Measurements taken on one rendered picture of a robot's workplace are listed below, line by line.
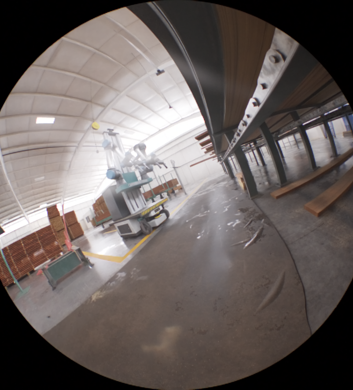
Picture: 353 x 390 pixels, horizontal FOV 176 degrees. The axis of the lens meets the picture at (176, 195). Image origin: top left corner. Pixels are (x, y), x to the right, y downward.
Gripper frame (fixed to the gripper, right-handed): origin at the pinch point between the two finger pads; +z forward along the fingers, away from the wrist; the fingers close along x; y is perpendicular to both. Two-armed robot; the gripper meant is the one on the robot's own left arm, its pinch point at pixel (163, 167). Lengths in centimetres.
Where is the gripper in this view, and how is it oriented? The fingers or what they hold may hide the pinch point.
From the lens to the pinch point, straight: 163.8
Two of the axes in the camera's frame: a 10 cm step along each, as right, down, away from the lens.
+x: 5.7, -1.8, 8.0
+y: 5.6, -6.3, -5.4
